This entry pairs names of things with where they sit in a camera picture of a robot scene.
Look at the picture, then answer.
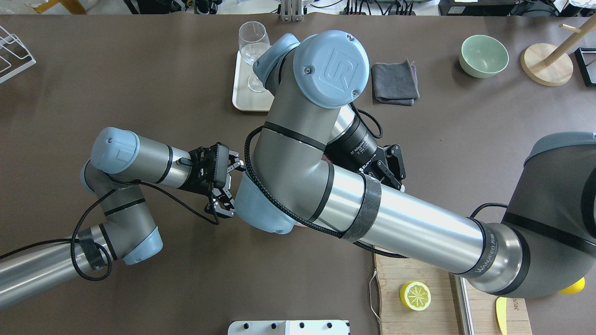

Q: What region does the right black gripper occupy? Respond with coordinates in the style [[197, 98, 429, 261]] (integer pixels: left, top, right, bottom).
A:
[[324, 116, 406, 192]]

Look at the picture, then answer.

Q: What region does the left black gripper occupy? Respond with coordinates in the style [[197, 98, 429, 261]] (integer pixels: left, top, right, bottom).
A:
[[177, 142, 246, 218]]

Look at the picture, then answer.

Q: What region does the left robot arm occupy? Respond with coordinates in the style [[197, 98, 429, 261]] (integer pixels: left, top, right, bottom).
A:
[[0, 127, 245, 309]]

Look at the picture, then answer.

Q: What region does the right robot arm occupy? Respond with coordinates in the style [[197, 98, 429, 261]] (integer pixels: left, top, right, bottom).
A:
[[236, 30, 595, 298]]

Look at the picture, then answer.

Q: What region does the white cup rack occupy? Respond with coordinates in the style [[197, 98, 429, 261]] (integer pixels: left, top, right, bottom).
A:
[[0, 26, 37, 83]]

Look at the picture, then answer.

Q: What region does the grey folded cloth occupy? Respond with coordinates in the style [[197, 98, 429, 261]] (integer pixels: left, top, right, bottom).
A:
[[371, 60, 420, 106]]

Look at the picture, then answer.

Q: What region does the cream serving tray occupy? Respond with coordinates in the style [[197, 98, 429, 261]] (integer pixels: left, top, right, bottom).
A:
[[232, 51, 274, 112]]

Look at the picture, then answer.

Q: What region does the clear wine glass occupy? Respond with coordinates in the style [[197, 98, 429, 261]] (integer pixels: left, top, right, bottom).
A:
[[238, 21, 271, 93]]

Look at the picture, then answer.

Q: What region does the green bowl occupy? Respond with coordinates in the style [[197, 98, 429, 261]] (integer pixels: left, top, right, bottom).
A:
[[459, 35, 509, 78]]

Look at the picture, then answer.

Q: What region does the half lemon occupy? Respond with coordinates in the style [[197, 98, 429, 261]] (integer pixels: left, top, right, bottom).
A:
[[400, 281, 432, 311]]

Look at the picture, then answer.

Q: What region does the bamboo cutting board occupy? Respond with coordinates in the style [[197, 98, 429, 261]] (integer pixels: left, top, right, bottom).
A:
[[375, 256, 532, 335]]

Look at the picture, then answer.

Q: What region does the wooden mug tree stand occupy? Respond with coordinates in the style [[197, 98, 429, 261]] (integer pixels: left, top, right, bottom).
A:
[[519, 16, 596, 87]]

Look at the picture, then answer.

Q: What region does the yellow plastic knife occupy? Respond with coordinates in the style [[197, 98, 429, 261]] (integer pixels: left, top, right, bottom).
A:
[[494, 296, 508, 335]]

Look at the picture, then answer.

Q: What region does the black framed tray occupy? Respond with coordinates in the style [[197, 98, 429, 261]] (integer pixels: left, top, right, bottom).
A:
[[574, 47, 596, 87]]

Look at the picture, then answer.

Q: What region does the yellow lemon near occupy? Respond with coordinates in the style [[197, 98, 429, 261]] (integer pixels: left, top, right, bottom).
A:
[[558, 276, 585, 295]]

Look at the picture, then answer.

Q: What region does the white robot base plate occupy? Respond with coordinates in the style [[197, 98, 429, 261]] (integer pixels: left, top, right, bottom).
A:
[[227, 320, 351, 335]]

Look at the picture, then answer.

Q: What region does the aluminium frame post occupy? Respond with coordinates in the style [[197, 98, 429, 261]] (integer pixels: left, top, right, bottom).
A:
[[279, 0, 304, 22]]

